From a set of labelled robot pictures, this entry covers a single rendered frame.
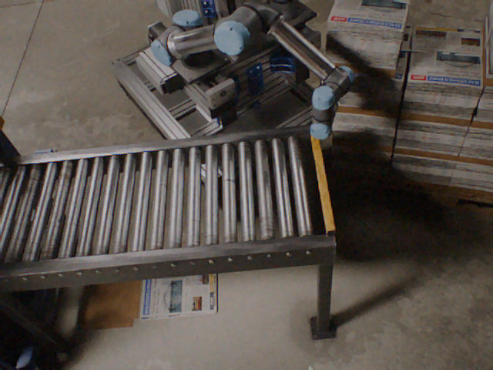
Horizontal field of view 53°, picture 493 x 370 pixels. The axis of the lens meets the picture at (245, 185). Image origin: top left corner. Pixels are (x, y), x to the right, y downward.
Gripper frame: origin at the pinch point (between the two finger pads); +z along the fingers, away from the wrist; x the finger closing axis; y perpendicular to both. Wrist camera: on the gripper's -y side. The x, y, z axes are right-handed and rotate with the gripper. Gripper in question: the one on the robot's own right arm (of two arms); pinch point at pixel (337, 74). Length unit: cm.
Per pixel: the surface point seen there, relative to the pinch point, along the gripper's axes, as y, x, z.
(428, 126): -26.1, -40.0, 3.9
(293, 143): -5.1, 10.1, -35.6
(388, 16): 21.6, -16.1, 10.9
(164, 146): -5, 59, -47
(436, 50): -2.0, -36.8, 24.2
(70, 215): -5, 81, -86
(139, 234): -5, 52, -87
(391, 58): 8.1, -20.0, 3.4
